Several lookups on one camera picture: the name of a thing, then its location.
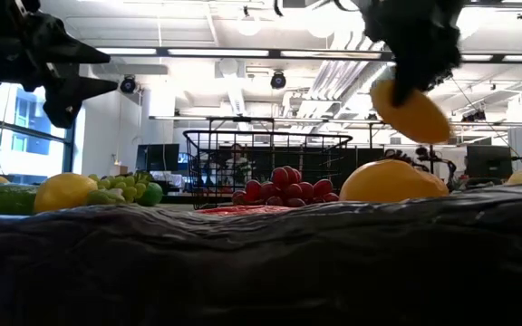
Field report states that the person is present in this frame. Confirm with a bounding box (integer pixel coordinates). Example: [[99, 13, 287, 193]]
[[215, 142, 256, 191]]

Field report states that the black wire basket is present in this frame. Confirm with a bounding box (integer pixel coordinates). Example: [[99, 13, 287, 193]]
[[182, 116, 354, 210]]

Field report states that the green grape bunch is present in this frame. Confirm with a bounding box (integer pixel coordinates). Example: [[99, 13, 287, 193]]
[[87, 170, 153, 206]]

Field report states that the black ceiling spot lamp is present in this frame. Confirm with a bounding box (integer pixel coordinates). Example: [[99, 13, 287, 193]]
[[119, 74, 138, 95], [269, 70, 288, 91]]

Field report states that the orange mango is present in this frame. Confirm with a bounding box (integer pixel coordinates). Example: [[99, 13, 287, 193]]
[[369, 79, 451, 145], [338, 158, 450, 204]]

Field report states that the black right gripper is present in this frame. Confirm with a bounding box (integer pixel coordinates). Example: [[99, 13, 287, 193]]
[[353, 0, 466, 108]]

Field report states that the black monitor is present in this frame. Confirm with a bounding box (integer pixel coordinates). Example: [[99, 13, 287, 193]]
[[134, 143, 180, 173], [464, 144, 514, 180]]

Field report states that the red chili pepper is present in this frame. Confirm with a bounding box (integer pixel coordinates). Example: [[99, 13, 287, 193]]
[[196, 205, 292, 217]]

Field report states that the red grape bunch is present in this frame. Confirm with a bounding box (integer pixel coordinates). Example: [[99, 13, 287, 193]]
[[231, 165, 341, 208]]

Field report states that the green cucumber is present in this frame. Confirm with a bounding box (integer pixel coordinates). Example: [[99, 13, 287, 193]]
[[0, 182, 39, 216]]

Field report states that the green lime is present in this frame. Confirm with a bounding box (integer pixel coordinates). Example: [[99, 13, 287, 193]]
[[136, 181, 165, 207]]

